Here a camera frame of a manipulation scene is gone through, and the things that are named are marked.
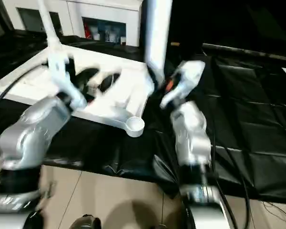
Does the white plastic table top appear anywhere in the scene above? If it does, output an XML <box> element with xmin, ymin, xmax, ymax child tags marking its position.
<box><xmin>0</xmin><ymin>41</ymin><xmax>156</xmax><ymax>138</ymax></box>

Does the white plastic table leg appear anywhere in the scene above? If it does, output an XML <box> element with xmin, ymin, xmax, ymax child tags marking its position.
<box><xmin>37</xmin><ymin>0</ymin><xmax>63</xmax><ymax>50</ymax></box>
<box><xmin>142</xmin><ymin>0</ymin><xmax>173</xmax><ymax>87</ymax></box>

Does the white sideboard with glass doors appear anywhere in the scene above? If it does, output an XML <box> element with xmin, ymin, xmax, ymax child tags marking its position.
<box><xmin>2</xmin><ymin>0</ymin><xmax>144</xmax><ymax>47</ymax></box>

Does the black work mat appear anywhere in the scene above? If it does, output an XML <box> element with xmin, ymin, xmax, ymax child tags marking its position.
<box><xmin>0</xmin><ymin>29</ymin><xmax>286</xmax><ymax>203</ymax></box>

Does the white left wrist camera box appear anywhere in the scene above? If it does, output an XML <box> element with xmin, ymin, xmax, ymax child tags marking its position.
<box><xmin>47</xmin><ymin>50</ymin><xmax>87</xmax><ymax>109</ymax></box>

